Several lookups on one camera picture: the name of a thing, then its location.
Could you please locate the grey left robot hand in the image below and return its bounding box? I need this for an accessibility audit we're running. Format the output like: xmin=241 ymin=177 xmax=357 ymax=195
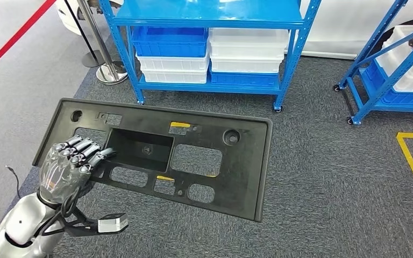
xmin=37 ymin=134 xmax=117 ymax=205

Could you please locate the black plastic plate part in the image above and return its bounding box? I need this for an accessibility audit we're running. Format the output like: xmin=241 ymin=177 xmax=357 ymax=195
xmin=32 ymin=98 xmax=274 ymax=223

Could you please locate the blue steel shelf rack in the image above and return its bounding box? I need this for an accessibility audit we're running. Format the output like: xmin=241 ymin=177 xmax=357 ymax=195
xmin=98 ymin=0 xmax=322 ymax=113

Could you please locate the red barrier belt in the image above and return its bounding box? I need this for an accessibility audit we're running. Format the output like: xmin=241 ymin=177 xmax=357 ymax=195
xmin=0 ymin=0 xmax=57 ymax=80

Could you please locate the blue plastic bin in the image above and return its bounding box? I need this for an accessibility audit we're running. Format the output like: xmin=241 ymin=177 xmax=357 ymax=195
xmin=210 ymin=66 xmax=281 ymax=87
xmin=365 ymin=60 xmax=413 ymax=106
xmin=131 ymin=26 xmax=209 ymax=59

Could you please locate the white car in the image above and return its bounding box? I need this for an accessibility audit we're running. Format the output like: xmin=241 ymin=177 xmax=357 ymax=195
xmin=55 ymin=0 xmax=413 ymax=61

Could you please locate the blue wheeled rack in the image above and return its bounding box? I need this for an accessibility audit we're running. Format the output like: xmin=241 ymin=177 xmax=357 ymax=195
xmin=333 ymin=0 xmax=413 ymax=126

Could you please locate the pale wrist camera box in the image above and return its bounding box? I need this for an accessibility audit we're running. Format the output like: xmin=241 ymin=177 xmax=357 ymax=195
xmin=97 ymin=213 xmax=129 ymax=234

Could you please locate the chrome stanchion post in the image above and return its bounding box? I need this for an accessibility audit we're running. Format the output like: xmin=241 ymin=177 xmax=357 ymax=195
xmin=76 ymin=0 xmax=129 ymax=85

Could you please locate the black base stanchion post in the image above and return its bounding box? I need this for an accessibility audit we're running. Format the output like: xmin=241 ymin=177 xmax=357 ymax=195
xmin=63 ymin=0 xmax=104 ymax=68

